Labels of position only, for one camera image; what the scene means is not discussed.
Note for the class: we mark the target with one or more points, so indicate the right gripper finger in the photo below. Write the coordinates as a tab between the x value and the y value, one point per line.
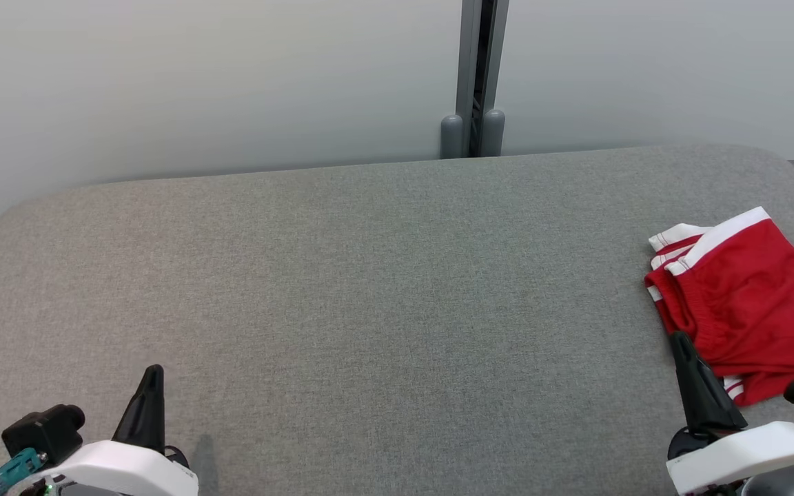
695	406
721	406

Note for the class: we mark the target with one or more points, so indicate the grey metal post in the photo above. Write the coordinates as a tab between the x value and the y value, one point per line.
469	55

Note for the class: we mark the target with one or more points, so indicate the grey cylinder bumper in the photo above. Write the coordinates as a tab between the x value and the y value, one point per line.
494	134
451	138

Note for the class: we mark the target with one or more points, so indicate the red shorts white stripes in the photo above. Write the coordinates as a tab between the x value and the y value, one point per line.
748	303

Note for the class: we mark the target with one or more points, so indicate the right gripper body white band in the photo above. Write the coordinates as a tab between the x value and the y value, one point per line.
741	455

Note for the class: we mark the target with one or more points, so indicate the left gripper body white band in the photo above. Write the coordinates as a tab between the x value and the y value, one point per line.
121	468

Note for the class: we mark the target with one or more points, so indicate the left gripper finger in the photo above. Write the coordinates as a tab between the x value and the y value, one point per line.
134	424
157	420

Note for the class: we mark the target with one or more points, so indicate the red jersey shirt white collar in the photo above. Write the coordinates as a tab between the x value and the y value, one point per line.
759	391

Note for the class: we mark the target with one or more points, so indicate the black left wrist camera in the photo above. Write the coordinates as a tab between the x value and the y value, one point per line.
45	430

